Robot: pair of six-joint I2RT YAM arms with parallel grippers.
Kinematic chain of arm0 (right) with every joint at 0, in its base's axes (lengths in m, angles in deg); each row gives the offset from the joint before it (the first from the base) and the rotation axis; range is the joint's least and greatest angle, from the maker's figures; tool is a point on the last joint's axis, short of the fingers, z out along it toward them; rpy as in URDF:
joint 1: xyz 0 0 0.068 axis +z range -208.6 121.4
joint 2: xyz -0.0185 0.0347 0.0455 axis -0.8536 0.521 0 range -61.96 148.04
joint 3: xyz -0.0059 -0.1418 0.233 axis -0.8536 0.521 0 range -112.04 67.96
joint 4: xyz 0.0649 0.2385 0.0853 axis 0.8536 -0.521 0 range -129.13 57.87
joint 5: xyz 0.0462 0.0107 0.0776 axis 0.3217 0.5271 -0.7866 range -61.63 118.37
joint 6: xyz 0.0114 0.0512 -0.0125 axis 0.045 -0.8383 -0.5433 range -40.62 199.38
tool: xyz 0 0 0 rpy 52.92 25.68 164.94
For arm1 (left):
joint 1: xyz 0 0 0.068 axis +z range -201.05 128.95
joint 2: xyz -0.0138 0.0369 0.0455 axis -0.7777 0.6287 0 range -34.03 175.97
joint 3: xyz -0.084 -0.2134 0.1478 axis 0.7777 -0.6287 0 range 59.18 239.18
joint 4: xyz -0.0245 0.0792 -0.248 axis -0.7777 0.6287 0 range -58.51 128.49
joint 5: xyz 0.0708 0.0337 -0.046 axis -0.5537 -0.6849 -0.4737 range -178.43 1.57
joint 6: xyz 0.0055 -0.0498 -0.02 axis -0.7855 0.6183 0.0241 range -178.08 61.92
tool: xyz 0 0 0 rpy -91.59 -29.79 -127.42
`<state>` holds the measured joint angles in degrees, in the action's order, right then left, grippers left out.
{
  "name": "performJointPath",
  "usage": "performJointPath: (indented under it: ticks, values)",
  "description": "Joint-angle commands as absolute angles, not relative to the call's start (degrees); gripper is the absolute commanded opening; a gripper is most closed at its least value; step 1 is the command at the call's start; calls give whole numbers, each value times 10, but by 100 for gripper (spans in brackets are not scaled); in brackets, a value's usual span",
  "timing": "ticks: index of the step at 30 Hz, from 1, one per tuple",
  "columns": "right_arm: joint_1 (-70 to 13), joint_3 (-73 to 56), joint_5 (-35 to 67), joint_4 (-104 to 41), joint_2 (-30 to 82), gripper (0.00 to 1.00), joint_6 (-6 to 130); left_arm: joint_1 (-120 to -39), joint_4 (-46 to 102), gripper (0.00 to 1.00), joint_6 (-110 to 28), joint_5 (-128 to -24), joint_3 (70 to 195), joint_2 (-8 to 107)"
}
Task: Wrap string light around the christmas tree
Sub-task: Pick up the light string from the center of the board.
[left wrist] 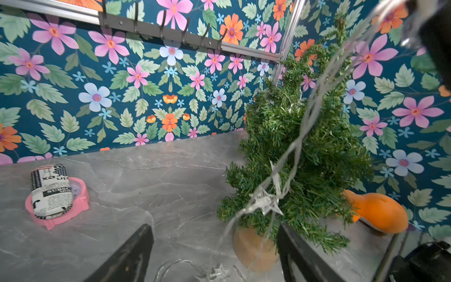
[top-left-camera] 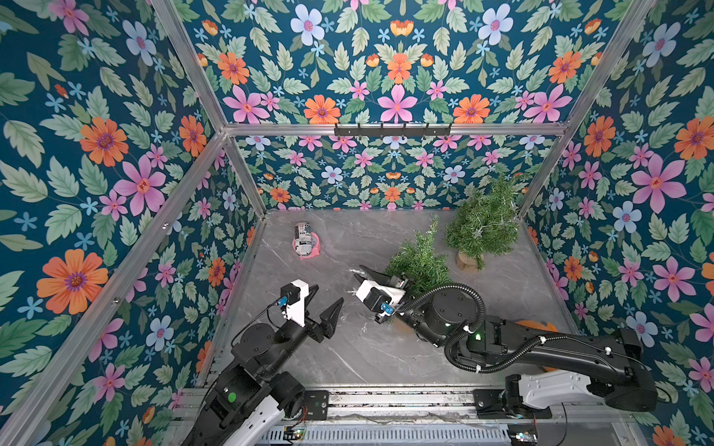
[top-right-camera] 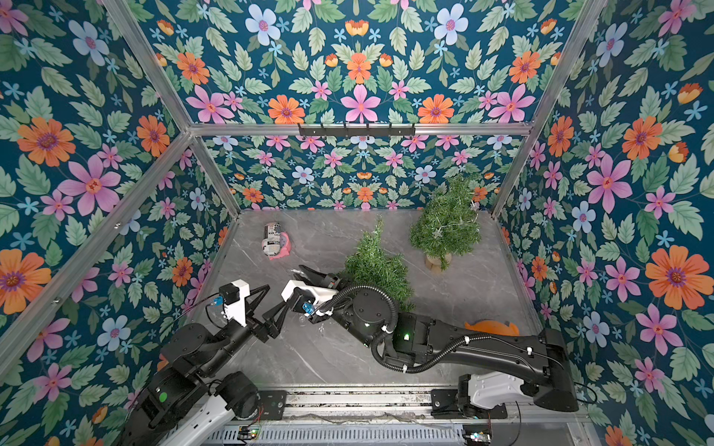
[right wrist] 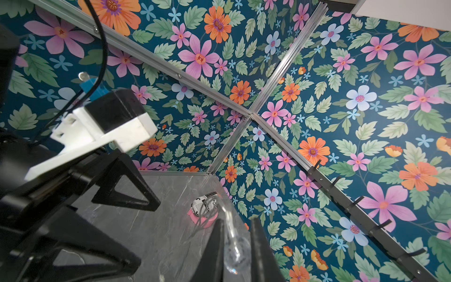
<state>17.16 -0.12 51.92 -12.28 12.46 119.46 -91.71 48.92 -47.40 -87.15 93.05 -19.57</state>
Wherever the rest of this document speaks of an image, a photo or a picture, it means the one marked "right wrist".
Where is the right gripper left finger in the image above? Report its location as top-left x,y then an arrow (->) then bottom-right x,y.
190,219 -> 225,282

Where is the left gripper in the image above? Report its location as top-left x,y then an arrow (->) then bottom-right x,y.
1,149 -> 161,282

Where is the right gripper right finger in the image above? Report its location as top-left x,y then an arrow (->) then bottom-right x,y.
250,218 -> 285,282

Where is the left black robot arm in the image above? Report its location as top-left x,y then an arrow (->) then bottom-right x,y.
1,27 -> 160,282

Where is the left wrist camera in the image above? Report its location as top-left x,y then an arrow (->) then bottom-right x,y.
25,89 -> 158,182

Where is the black hook rail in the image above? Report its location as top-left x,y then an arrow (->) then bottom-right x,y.
307,162 -> 438,282

